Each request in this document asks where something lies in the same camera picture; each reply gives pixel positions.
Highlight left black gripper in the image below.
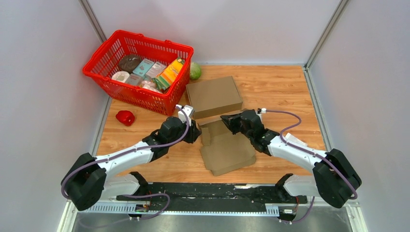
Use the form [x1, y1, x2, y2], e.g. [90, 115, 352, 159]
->
[168, 118, 202, 147]

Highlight large brown cardboard box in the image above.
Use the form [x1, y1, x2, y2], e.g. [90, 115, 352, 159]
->
[186, 76, 243, 119]

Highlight small cardboard sheet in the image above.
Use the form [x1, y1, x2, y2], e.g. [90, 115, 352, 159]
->
[198, 115, 256, 176]

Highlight clear plastic packet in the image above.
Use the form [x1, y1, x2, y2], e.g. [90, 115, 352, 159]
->
[285, 133, 307, 148]

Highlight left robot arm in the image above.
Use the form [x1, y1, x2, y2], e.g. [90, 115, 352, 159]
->
[61, 116, 201, 211]

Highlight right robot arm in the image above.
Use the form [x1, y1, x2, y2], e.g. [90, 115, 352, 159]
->
[221, 108, 362, 208]

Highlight grey small box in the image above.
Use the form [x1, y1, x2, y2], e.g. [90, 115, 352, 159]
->
[145, 62, 167, 80]

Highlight grey pink box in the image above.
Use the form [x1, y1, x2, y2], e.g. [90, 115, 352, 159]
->
[125, 74, 144, 87]

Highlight teal small box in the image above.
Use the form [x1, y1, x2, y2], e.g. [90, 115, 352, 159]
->
[132, 58, 155, 77]

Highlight green carton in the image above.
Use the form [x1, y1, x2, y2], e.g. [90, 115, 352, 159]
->
[152, 77, 169, 91]

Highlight pink white packet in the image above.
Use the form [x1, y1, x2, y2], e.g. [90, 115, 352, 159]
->
[140, 80, 162, 94]

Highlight red bell pepper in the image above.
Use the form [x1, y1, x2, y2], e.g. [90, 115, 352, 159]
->
[116, 110, 135, 127]

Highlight yellow orange juice carton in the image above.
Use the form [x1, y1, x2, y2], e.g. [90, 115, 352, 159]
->
[157, 57, 185, 87]

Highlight green cabbage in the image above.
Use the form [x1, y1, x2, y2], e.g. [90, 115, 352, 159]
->
[190, 62, 202, 80]

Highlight white round roll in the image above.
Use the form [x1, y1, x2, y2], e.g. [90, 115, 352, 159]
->
[111, 71, 130, 83]

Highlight red plastic shopping basket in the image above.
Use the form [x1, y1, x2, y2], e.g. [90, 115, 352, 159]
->
[83, 30, 194, 116]

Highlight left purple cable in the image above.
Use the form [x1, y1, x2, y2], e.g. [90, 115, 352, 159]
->
[60, 107, 191, 221]

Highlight purple cable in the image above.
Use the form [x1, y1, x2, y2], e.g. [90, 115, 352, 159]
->
[60, 107, 191, 221]
[264, 110, 359, 224]

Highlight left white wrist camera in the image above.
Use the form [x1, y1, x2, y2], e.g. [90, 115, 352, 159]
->
[176, 104, 194, 126]

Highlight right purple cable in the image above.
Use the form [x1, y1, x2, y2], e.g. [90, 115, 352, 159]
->
[264, 110, 359, 224]

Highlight aluminium frame post left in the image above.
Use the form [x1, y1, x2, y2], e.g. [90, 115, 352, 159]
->
[79, 0, 107, 43]

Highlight aluminium frame post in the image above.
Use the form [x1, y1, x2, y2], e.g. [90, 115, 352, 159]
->
[304, 0, 350, 70]
[79, 0, 107, 43]

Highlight aluminium frame post right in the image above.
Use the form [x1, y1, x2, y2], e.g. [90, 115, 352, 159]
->
[304, 0, 350, 70]

